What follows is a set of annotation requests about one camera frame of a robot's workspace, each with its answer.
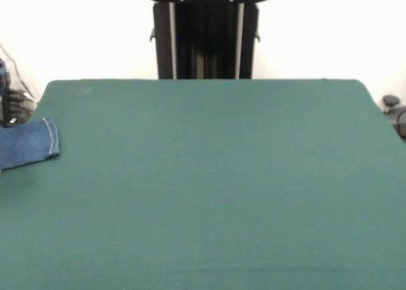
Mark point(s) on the blue denim jeans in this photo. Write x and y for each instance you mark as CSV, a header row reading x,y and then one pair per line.
x,y
28,144

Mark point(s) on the dark green table cloth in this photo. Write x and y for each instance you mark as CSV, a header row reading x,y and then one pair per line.
x,y
222,191

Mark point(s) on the grey chair base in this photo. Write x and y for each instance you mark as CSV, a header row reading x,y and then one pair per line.
x,y
19,101
393,112

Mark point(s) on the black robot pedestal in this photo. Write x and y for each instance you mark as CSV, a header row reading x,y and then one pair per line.
x,y
206,42

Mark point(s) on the black upright frame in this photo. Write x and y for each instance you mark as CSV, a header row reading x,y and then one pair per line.
x,y
6,109

